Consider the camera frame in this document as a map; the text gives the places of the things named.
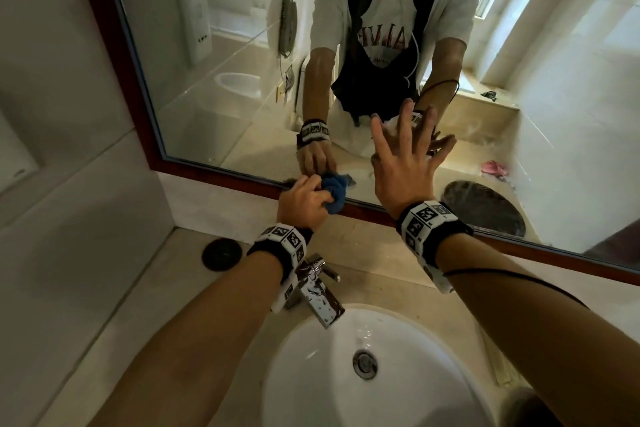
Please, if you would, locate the chrome sink faucet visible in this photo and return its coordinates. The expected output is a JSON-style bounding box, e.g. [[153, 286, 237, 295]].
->
[[284, 254, 346, 330]]

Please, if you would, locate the thin black cable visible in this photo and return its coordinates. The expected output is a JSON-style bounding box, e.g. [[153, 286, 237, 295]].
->
[[442, 268, 591, 310]]

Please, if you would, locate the person's right hand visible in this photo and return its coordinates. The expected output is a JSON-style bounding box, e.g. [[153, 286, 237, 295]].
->
[[370, 99, 458, 220]]

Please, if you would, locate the black white marker wristband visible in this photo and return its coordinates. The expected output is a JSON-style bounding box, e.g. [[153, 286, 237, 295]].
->
[[396, 199, 475, 295], [246, 223, 315, 314]]

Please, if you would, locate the person's right forearm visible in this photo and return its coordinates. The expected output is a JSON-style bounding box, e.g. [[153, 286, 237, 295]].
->
[[435, 233, 640, 427]]

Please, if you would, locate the chrome sink drain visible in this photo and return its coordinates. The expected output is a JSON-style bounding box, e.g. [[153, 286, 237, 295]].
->
[[352, 349, 379, 381]]

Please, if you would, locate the red-brown framed wall mirror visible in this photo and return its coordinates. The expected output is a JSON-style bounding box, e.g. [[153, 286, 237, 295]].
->
[[69, 0, 640, 287]]

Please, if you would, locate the white round sink basin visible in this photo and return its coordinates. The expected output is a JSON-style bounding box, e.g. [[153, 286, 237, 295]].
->
[[260, 304, 497, 427]]

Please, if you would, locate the black round counter cap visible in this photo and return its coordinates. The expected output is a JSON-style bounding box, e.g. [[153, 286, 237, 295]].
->
[[201, 238, 243, 273]]

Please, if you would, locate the person's left hand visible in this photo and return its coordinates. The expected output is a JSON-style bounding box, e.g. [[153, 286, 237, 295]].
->
[[277, 174, 335, 232]]

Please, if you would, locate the person's left forearm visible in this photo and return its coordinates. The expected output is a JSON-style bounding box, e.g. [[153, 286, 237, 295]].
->
[[87, 252, 286, 427]]

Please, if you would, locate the blue cleaning cloth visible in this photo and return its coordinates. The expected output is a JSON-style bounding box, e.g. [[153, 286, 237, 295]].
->
[[320, 172, 351, 215]]

